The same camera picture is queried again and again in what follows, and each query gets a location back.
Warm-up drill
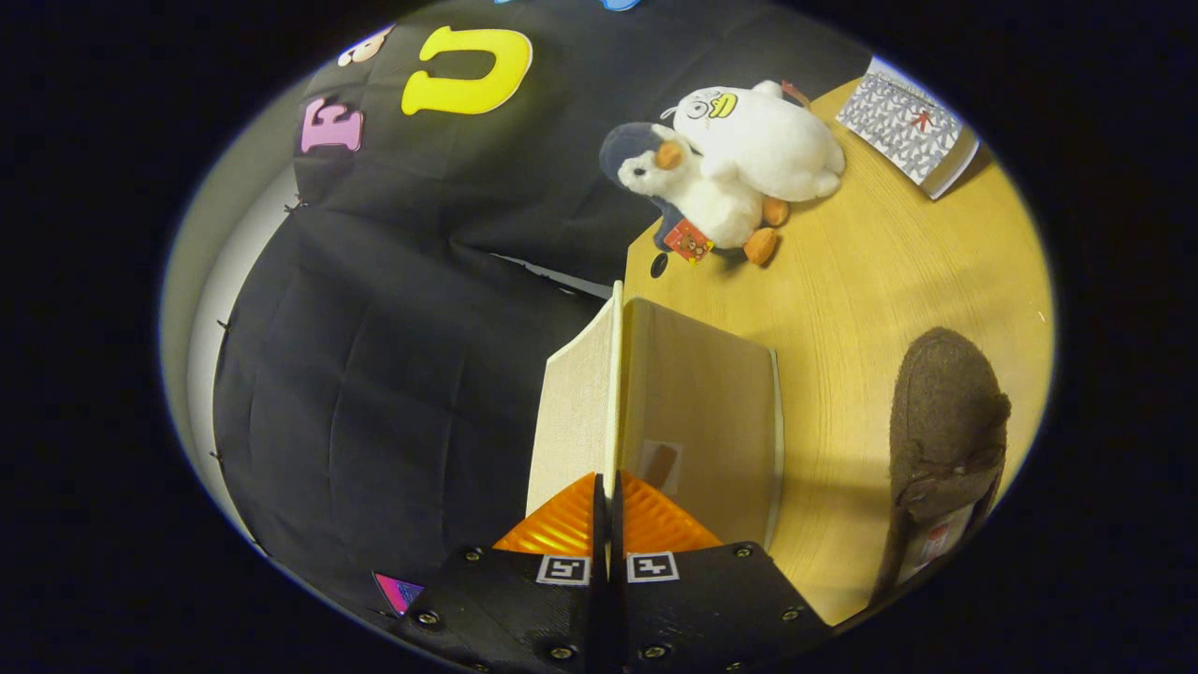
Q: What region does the brown fuzzy shoe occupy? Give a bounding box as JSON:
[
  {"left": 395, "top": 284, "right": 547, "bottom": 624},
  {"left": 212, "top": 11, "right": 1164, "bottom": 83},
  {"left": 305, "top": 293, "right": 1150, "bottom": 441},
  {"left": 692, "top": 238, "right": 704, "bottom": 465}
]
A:
[{"left": 870, "top": 328, "right": 1013, "bottom": 606}]

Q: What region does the white duck plush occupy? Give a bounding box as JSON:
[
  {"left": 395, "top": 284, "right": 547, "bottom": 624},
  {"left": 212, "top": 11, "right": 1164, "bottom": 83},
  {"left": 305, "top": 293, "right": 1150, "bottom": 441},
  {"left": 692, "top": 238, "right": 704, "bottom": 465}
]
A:
[{"left": 660, "top": 80, "right": 847, "bottom": 205}]

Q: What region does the pink purple flat object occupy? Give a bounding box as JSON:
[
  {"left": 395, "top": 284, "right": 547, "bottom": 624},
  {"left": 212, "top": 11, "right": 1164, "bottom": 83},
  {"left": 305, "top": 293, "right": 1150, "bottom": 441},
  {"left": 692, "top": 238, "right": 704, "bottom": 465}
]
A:
[{"left": 373, "top": 572, "right": 425, "bottom": 617}]

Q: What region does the grey patterned cover book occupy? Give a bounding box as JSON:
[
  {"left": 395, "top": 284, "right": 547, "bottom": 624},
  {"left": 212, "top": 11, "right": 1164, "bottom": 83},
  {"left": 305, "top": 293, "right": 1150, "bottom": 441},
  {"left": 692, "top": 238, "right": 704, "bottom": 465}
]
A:
[{"left": 836, "top": 56, "right": 981, "bottom": 201}]

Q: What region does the beige fabric storage box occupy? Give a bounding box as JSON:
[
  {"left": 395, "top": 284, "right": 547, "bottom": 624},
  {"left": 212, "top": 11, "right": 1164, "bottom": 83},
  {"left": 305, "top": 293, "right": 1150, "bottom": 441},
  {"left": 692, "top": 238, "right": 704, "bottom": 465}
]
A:
[{"left": 526, "top": 279, "right": 785, "bottom": 553}]

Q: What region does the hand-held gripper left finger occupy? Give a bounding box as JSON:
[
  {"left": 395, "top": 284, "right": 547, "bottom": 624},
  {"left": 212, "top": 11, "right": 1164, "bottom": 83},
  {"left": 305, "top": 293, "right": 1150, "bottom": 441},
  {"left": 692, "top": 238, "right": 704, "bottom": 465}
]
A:
[{"left": 388, "top": 473, "right": 610, "bottom": 674}]

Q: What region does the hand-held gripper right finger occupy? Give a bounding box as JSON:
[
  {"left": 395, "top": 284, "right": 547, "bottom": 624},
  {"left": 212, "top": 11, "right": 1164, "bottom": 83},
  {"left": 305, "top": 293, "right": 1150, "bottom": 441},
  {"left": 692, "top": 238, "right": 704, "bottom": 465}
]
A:
[{"left": 609, "top": 471, "right": 834, "bottom": 674}]

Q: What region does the grey white penguin plush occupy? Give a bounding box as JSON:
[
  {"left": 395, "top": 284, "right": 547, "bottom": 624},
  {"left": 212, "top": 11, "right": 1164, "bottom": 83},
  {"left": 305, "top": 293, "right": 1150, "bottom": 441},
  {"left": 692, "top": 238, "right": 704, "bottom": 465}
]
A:
[{"left": 599, "top": 122, "right": 792, "bottom": 269}]

